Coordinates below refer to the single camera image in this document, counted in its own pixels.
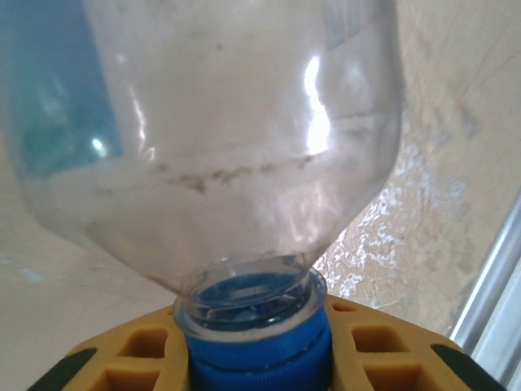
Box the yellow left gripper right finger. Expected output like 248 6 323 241
324 294 506 391

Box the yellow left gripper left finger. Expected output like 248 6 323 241
28 306 195 391

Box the clear bottle blue cap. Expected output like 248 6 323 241
0 0 407 391

